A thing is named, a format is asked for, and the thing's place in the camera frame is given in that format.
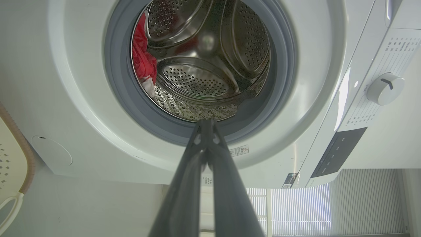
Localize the white cloth garment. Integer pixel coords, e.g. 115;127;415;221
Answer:
139;76;156;98

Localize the red cloth garment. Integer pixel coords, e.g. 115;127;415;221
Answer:
132;12;158;85

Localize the white front-load washing machine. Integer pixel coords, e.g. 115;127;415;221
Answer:
0;0;421;189

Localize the stainless steel washing machine drum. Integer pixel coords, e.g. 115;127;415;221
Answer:
131;0;271;122

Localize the white round control dial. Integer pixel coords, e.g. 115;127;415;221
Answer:
366;72;406;106

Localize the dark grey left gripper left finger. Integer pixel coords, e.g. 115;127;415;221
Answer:
149;119;208;237

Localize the cream laundry basket brown rim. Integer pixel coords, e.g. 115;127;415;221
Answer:
0;103;36;235

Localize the grey rubber door gasket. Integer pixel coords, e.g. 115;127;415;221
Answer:
104;0;296;146

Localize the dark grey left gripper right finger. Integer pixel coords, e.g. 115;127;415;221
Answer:
207;118;265;237

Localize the white window blind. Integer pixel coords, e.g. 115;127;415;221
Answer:
246;169;407;237

